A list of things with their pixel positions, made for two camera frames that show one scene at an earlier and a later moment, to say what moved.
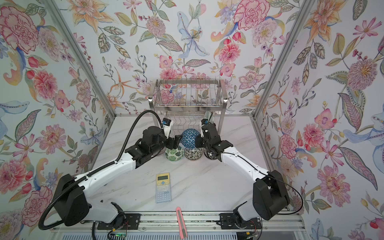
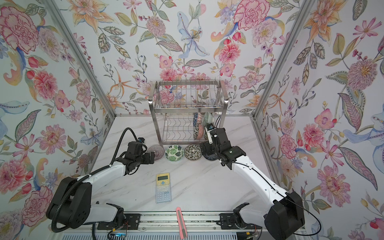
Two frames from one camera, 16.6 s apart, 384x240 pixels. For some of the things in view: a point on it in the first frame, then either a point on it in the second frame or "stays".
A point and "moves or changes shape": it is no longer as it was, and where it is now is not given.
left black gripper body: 158,148 → 138,160
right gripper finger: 199,141 → 207,149
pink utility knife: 183,230 stays
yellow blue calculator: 163,187 stays
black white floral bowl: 208,154 moves or changes shape
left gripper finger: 172,143 → 148,158
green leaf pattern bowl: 174,155 stays
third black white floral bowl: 194,154 stays
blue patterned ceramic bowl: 188,138 → 195,118
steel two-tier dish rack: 185,101 stays
